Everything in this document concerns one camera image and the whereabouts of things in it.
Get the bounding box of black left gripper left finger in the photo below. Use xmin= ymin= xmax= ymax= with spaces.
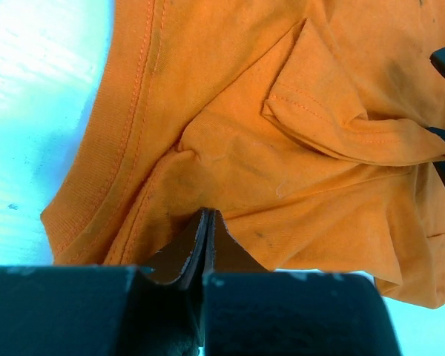
xmin=0 ymin=209 xmax=208 ymax=355

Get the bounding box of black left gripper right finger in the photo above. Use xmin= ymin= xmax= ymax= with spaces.
xmin=202 ymin=211 xmax=401 ymax=355

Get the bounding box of orange t-shirt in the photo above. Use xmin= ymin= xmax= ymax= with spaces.
xmin=41 ymin=1 xmax=445 ymax=309

